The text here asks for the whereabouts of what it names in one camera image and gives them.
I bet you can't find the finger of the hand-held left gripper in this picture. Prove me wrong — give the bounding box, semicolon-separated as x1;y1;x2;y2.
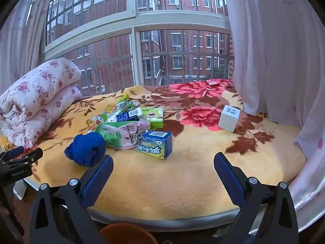
0;146;25;159
0;148;44;170

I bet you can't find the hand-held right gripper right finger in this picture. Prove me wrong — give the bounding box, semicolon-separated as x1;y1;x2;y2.
213;152;300;244

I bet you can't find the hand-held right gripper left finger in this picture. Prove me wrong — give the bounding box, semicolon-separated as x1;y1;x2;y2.
29;155;115;244

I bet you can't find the blue and white carton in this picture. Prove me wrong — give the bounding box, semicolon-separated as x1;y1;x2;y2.
107;107;143;123

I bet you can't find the blue rolled cloth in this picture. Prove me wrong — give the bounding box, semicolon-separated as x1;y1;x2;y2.
64;132;107;168

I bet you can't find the yellow floral blanket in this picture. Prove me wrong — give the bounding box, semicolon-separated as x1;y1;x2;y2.
0;78;308;221

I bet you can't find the pink and green wipes packet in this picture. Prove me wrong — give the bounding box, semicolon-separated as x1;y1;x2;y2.
94;119;151;149

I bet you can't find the white cardboard box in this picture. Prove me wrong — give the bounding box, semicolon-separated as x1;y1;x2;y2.
218;105;241;133

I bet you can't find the orange juice pouch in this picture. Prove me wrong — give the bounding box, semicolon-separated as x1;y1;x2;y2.
86;111;115;133

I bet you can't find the orange round bin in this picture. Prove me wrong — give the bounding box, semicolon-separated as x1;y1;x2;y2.
100;223;159;244

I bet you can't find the folded floral quilt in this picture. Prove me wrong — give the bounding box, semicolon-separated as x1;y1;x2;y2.
0;57;83;149

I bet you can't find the blue and green box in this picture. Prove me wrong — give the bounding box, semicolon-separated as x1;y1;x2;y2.
136;130;173;160

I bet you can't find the green foil wrapper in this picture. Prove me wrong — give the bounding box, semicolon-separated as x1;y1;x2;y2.
116;94;139;115

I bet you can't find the green cardboard box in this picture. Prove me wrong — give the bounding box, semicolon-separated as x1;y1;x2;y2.
140;107;164;130

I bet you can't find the pink sheer curtain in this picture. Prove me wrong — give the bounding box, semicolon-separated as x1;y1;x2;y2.
0;0;60;93
221;0;325;232

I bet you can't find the red brick building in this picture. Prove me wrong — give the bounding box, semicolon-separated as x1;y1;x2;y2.
48;0;234;94

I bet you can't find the grey window frame with bars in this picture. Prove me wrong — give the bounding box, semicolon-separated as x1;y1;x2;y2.
44;0;236;97

